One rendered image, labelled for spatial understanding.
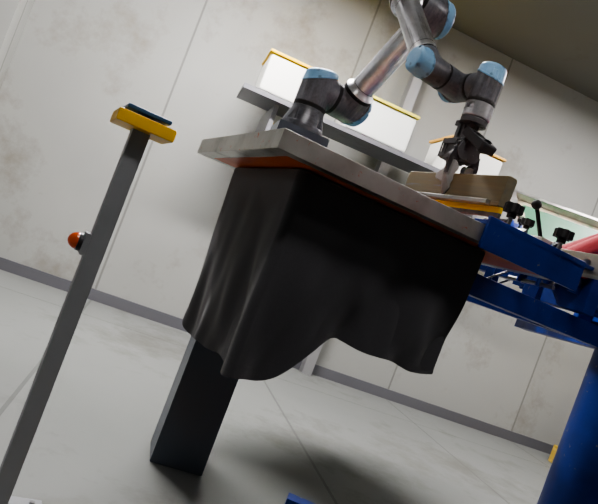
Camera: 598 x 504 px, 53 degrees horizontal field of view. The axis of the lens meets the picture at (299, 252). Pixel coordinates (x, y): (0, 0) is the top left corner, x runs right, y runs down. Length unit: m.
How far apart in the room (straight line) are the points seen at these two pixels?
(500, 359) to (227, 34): 3.40
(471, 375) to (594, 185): 1.94
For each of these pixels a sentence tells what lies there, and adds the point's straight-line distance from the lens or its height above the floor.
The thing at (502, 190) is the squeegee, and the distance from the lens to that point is 1.46.
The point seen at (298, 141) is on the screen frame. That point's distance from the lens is 1.08.
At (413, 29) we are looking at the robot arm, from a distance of 1.80.
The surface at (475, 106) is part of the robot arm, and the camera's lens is 1.66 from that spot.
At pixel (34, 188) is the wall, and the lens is 4.60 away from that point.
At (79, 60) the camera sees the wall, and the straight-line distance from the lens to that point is 4.67.
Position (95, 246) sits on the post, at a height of 0.65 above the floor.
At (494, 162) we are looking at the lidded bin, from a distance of 4.48.
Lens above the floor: 0.78
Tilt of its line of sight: 1 degrees up
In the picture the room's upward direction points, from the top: 21 degrees clockwise
